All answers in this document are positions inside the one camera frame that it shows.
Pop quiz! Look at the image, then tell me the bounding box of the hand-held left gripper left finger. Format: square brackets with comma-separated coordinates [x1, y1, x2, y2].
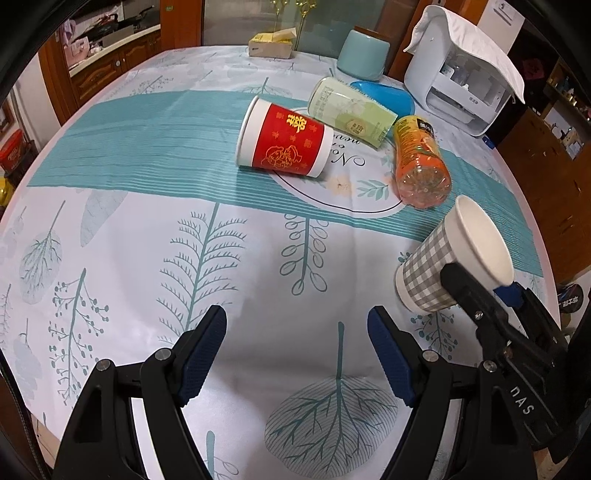
[53, 305, 228, 480]

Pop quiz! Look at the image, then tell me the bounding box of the pale teal canister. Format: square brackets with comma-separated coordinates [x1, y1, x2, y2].
[337, 28, 389, 80]

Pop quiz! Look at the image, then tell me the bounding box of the green paper cup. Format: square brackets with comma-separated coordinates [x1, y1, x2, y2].
[308, 76, 399, 149]

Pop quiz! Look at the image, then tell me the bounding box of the red paper cup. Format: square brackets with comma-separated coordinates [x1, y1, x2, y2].
[236, 96, 335, 179]

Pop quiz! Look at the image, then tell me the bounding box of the leaf print tablecloth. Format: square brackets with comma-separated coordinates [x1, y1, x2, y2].
[0, 44, 562, 480]

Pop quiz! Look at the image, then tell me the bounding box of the white countertop appliance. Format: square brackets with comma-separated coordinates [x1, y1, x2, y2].
[404, 6, 516, 137]

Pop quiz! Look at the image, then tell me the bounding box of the red tin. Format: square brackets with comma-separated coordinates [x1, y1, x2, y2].
[0, 129, 25, 172]

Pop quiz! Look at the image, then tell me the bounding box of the orange drink bottle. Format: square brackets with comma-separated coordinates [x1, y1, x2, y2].
[392, 115, 452, 206]

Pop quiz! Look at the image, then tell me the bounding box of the wooden side cabinet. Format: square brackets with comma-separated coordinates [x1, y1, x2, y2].
[485, 110, 591, 283]

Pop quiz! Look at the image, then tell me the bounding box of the grey checked paper cup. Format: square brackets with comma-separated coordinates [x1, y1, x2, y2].
[394, 195, 515, 315]

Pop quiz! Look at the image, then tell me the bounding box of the yellow tissue box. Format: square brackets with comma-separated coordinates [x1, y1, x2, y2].
[247, 27, 298, 60]

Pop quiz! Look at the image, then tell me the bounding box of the gold metal stand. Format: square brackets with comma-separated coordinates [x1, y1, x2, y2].
[271, 0, 315, 38]

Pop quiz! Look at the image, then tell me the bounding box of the blue plastic lid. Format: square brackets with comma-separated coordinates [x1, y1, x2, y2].
[349, 80, 416, 116]

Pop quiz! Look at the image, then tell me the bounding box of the white cloth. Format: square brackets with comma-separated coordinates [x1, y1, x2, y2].
[403, 4, 527, 105]

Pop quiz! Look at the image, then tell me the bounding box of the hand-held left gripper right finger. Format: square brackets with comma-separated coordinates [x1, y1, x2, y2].
[367, 305, 539, 480]

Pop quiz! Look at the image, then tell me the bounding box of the wooden kitchen cabinet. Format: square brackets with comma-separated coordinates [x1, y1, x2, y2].
[39, 23, 163, 112]

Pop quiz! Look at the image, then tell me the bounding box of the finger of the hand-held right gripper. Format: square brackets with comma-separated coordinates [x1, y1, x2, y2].
[440, 261, 528, 361]
[495, 281, 570, 352]

